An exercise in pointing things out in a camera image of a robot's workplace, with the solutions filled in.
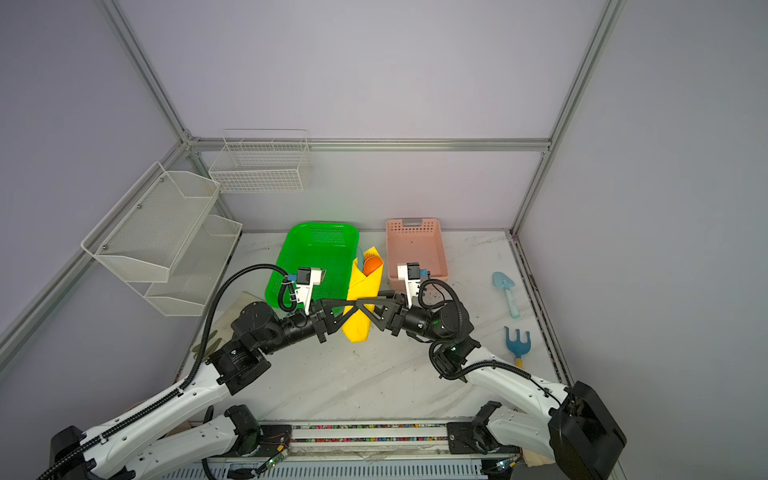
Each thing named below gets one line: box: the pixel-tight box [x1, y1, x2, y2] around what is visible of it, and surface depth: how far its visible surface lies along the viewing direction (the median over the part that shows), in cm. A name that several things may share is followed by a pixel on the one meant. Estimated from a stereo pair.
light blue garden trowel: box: [492, 271, 520, 319], surface depth 106 cm
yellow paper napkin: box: [342, 247, 384, 343], surface depth 62 cm
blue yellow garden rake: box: [504, 326, 531, 369], surface depth 91 cm
